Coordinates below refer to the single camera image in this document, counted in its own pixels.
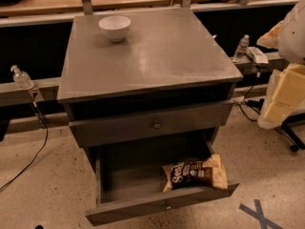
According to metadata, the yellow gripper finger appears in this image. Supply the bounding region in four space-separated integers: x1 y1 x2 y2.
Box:
256 22 282 49

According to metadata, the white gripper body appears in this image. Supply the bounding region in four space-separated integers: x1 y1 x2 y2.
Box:
256 63 305 130

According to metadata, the brown chip bag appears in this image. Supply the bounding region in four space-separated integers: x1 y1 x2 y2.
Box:
163 154 228 192

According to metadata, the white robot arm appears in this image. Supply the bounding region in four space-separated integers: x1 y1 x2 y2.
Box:
256 0 305 129

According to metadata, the grey wooden drawer cabinet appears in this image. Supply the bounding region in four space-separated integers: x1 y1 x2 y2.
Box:
56 7 244 227

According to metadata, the open grey lower drawer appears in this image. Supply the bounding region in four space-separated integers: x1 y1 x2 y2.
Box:
86 134 237 226

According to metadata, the closed grey upper drawer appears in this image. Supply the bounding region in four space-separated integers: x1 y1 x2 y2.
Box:
70 100 233 148

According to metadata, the white folded paper label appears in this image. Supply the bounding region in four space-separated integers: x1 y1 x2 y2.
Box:
246 47 269 64

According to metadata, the white ceramic bowl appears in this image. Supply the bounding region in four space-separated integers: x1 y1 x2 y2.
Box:
98 15 132 42

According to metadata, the clear pump sanitizer bottle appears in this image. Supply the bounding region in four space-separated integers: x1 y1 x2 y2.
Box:
10 65 34 90

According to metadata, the black stand with cables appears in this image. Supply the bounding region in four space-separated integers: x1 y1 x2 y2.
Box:
234 87 305 152

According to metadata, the grey metal rail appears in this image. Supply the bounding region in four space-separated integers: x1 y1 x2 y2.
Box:
0 77 60 107

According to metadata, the black floor cable left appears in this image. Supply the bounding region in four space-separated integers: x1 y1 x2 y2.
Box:
0 103 50 193

